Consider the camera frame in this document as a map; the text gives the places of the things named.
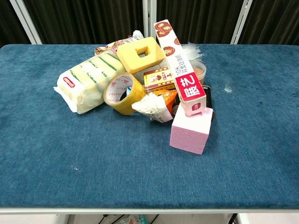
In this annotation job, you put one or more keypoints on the blue table cloth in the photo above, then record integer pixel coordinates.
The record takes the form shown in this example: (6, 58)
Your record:
(93, 158)

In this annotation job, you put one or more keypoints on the pack of green yellow sponges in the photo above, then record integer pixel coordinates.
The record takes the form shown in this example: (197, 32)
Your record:
(80, 85)

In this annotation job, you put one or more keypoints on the white table frame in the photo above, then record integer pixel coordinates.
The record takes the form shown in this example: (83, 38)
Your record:
(149, 211)

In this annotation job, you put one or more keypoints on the clear plastic lidded cup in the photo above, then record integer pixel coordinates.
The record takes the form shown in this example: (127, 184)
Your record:
(198, 71)

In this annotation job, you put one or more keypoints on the long white red paper box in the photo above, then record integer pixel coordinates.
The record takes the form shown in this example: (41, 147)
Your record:
(174, 57)

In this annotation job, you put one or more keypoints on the red white snack bag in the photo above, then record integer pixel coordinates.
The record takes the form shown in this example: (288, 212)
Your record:
(121, 44)

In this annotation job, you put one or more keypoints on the dark pleated curtain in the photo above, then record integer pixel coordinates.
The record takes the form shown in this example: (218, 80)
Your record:
(88, 21)

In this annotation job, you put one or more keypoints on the yellow packing tape roll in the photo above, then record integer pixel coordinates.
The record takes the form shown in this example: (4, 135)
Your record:
(134, 94)

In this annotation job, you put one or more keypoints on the pink foam block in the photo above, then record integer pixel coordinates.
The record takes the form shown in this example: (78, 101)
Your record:
(190, 134)

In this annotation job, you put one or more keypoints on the black flat object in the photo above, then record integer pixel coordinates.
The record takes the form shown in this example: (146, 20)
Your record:
(209, 95)

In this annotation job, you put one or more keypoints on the yellow sponge with square hole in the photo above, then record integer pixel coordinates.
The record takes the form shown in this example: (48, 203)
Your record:
(133, 57)

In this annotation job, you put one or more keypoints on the red gold small carton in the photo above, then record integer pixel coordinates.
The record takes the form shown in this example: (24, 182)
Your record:
(158, 80)

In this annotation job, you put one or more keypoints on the orange white snack packet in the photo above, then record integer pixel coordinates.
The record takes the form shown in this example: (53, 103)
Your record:
(155, 106)

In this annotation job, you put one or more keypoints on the white metal frame post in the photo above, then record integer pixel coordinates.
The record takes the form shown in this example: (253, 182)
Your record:
(26, 21)
(149, 17)
(240, 22)

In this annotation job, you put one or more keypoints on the stack of clear plastic cups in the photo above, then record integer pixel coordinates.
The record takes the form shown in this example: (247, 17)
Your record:
(192, 51)

